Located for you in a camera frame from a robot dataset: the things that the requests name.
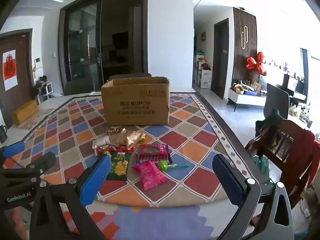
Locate white storage shelf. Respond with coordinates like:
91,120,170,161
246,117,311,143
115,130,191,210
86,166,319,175
195,51,212,89

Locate dark glass sliding door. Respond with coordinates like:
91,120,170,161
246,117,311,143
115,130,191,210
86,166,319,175
59,0,149,82

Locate brown entrance door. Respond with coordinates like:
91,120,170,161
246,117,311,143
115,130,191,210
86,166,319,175
0,29,35,128

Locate brown cardboard box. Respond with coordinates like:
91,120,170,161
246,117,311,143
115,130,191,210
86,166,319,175
101,76,171,127

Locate large pink wafer packet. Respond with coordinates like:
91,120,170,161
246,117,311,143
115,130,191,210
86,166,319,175
135,144,173,165

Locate red cloth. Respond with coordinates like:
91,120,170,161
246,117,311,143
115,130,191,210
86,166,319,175
287,127,320,198

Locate dark interior door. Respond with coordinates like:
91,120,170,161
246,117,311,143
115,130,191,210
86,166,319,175
210,18,230,100

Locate white snack packet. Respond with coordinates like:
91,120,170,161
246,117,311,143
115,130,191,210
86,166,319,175
92,135,118,150

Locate small white stool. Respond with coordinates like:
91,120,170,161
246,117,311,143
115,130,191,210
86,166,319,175
40,82,54,100

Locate green lollipop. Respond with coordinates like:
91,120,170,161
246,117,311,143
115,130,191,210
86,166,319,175
157,159,190,173

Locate dark slatted wall panel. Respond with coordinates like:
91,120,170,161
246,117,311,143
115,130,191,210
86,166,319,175
231,7,258,90

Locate brown wooden chair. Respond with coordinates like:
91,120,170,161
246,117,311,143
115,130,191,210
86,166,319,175
245,119,320,207

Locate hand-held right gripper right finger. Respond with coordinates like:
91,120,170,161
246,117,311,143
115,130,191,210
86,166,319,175
212,153,295,240

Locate grey upholstered chair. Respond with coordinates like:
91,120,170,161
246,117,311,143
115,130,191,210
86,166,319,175
264,83,290,121

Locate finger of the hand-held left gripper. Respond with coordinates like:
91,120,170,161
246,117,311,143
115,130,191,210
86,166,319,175
0,141,26,167
1,151,57,183

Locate red and white door poster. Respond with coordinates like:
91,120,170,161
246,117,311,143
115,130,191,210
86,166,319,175
2,49,17,91

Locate red foil balloon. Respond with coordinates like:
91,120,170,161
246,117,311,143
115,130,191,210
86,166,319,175
246,52,267,76

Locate dark grey dining chair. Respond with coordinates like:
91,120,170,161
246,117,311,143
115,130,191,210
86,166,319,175
108,73,152,82
64,79,103,96

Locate pastel patterned tablecloth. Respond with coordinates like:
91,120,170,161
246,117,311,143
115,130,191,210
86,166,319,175
60,199,253,240

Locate yellow wooden box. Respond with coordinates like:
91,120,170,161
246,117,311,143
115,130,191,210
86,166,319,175
11,99,39,125

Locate dark green snack packet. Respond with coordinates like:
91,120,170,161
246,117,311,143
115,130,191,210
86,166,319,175
106,151,132,182

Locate black bag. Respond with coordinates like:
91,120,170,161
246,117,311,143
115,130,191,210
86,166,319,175
31,75,49,97

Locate dark green cloth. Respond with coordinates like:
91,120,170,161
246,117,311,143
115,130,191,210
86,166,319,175
255,109,284,132

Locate white low cabinet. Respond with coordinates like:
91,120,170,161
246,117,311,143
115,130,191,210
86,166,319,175
228,87,268,112

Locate pink snack packet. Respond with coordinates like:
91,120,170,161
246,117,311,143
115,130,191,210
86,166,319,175
131,160,167,191

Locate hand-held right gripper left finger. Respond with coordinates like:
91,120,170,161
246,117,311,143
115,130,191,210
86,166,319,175
29,152,112,240

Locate beige patterned cloth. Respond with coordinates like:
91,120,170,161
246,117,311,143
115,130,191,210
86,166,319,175
17,108,59,130

